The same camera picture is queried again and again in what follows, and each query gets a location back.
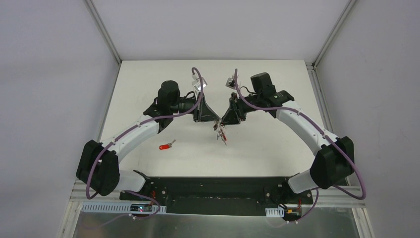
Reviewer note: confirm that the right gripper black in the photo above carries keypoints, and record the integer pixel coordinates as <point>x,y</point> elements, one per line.
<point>238,109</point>

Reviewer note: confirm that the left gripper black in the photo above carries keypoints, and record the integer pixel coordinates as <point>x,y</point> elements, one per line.
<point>200,107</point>

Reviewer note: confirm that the key organizer with red handle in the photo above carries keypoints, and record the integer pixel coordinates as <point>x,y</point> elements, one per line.
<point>218,127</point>

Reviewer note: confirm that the key with red tag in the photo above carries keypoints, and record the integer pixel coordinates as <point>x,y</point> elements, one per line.
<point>166,146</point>

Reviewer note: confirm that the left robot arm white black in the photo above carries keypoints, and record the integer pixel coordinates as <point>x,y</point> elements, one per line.
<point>99,164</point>

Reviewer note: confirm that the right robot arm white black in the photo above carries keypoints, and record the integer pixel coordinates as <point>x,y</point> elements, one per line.
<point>334,156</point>

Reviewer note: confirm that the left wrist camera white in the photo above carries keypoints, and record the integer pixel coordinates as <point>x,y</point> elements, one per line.
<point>197,84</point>

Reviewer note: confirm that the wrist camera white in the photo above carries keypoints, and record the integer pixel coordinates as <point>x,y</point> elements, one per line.
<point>231,83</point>
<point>197,84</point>

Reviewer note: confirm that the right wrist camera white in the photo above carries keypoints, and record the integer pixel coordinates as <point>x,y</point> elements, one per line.
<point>231,83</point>

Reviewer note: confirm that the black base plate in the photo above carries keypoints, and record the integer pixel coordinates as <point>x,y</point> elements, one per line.
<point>222,196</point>

